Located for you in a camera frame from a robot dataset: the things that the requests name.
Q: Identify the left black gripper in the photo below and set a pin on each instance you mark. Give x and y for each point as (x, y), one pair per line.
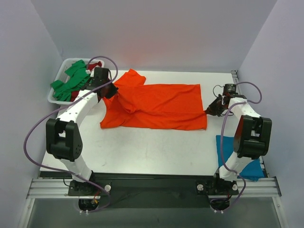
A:
(110, 90)

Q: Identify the dark red t shirt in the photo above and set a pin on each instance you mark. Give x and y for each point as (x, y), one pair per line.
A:
(74, 94)

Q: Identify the orange t shirt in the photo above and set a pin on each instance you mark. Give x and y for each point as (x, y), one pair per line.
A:
(156, 106)

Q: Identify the aluminium frame rail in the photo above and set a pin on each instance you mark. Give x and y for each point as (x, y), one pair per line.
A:
(147, 161)

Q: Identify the white plastic basket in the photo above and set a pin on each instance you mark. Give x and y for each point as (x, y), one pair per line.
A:
(63, 77)

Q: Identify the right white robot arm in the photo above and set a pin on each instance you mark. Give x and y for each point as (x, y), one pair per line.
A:
(252, 136)

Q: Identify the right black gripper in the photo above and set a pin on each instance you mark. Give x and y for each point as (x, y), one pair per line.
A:
(213, 107)

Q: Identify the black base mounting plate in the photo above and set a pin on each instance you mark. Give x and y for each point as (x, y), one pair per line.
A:
(151, 191)

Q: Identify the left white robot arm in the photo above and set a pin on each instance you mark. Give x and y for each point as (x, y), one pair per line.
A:
(63, 138)

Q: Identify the green t shirt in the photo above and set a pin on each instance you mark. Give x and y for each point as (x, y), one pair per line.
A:
(77, 77)

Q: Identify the blue folded t shirt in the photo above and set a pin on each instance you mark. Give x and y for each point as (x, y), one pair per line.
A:
(252, 171)

